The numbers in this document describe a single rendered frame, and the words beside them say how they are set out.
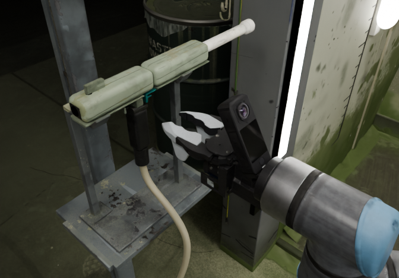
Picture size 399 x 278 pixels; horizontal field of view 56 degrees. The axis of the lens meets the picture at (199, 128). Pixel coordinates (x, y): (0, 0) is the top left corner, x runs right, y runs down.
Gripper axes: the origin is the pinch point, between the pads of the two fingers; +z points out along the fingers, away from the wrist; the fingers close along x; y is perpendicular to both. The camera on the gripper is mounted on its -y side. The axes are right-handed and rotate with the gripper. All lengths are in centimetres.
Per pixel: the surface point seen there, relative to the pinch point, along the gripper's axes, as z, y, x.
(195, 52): 8.2, -4.6, 14.0
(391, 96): 2, 83, 182
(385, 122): -1, 97, 175
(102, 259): 7.1, 30.3, -16.1
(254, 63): 15, 13, 47
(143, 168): 9.7, 17.4, -0.9
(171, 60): 8.7, -5.0, 8.0
